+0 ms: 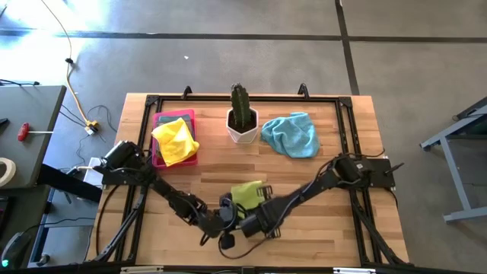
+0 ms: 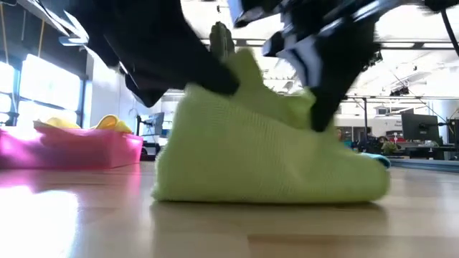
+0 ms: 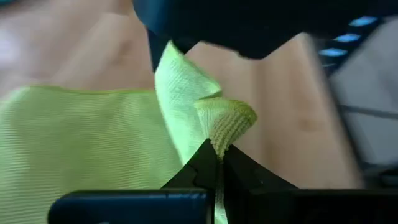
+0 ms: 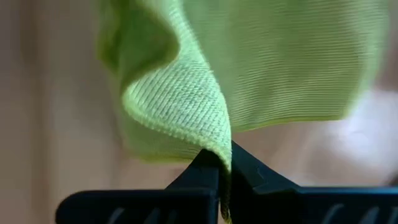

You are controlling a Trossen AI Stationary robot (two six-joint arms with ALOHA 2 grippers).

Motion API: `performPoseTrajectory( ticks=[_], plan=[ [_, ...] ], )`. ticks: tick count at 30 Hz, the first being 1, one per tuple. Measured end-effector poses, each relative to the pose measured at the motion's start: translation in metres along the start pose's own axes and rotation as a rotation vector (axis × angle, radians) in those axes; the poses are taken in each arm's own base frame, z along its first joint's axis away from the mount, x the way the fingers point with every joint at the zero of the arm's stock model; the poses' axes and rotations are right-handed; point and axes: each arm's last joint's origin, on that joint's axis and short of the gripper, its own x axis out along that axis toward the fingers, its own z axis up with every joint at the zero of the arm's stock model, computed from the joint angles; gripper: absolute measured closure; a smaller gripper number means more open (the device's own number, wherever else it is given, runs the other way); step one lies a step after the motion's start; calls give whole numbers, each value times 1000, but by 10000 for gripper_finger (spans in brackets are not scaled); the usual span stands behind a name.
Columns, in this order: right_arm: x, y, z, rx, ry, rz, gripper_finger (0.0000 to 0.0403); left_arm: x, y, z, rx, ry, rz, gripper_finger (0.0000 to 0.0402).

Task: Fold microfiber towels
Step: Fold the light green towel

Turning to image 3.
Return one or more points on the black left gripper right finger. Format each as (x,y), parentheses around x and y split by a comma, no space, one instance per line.
(280,202)

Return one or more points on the green microfiber towel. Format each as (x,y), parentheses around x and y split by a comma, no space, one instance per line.
(77,140)

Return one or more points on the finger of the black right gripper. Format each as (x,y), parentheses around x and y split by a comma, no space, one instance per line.
(154,49)
(186,45)

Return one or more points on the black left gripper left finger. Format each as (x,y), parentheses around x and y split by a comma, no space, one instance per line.
(140,205)

